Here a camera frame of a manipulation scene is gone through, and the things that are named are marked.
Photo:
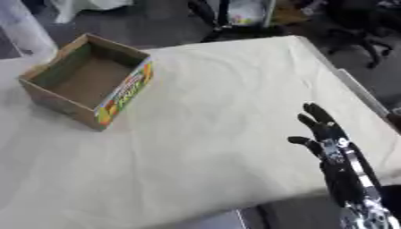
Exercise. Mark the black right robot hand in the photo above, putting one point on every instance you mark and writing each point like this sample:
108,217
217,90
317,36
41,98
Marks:
342,173

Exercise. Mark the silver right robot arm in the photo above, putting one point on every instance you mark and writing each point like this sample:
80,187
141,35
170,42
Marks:
368,216

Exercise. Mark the open cardboard box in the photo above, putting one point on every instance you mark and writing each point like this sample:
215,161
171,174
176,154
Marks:
86,82

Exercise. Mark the black office chair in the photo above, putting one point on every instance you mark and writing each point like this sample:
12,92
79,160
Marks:
360,28

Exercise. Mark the black tripod stand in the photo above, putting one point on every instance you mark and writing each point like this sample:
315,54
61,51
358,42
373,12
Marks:
216,21

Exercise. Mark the white plastic bag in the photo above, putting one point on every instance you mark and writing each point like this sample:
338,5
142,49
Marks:
86,7

